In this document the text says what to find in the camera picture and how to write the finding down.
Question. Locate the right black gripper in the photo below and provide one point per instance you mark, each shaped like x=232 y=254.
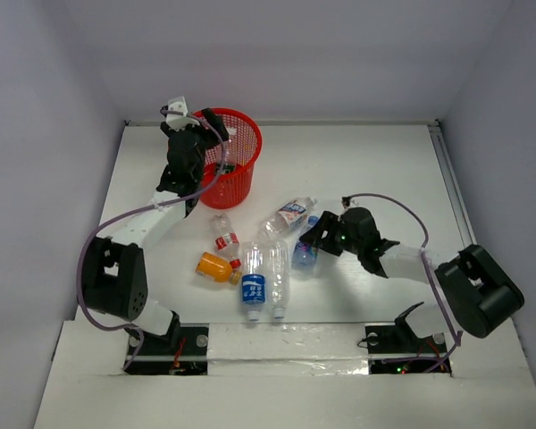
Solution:
x=329 y=222

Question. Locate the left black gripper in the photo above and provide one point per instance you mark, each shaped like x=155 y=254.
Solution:
x=201 y=130

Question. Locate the light blue label bottle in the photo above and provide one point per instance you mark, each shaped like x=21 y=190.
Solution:
x=304 y=255

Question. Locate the white orange label bottle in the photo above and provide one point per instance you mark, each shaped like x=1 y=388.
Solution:
x=287 y=218

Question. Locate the clear unlabelled bottle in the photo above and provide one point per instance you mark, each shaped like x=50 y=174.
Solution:
x=278 y=268

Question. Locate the dark blue label bottle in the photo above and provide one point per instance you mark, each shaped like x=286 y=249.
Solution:
x=253 y=281

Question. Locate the red label clear bottle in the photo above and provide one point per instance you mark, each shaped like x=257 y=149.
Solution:
x=226 y=240

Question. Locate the orange juice bottle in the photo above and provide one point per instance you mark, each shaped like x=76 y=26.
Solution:
x=217 y=269

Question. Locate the green label clear bottle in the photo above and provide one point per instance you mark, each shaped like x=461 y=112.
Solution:
x=226 y=168

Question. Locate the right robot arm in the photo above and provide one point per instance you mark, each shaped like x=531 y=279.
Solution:
x=474 y=291

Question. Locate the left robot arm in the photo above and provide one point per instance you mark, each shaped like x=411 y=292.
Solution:
x=112 y=275

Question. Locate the red plastic mesh bin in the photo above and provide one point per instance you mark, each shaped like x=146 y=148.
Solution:
x=244 y=147

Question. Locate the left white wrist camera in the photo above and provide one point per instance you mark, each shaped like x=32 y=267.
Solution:
x=176 y=109

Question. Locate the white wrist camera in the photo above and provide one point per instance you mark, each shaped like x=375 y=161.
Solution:
x=348 y=202
x=176 y=109

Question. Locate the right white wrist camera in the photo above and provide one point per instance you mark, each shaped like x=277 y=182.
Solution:
x=348 y=202

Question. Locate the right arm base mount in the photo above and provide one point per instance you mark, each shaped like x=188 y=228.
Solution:
x=393 y=349

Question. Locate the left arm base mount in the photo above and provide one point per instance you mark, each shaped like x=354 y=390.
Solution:
x=188 y=356

